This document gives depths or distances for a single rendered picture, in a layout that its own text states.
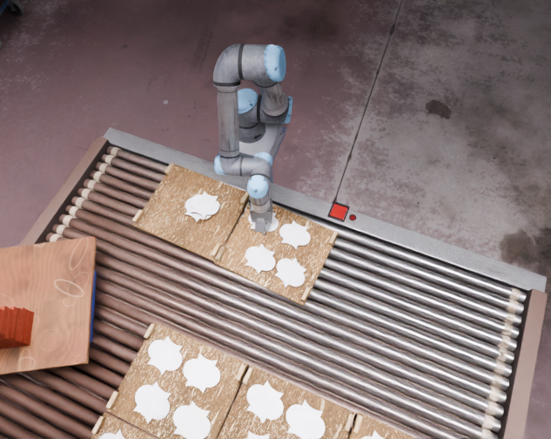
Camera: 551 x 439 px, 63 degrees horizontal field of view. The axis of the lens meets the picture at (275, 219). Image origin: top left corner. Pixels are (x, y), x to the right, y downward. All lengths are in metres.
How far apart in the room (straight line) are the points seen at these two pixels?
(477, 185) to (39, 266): 2.64
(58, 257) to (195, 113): 1.90
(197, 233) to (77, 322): 0.58
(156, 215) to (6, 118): 2.31
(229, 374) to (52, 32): 3.59
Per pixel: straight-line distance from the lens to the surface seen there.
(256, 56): 1.58
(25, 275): 2.03
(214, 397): 1.76
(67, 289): 1.93
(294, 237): 1.88
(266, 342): 1.78
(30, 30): 4.75
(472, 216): 3.18
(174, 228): 1.99
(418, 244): 1.97
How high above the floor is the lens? 2.67
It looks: 64 degrees down
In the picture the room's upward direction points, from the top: 7 degrees counter-clockwise
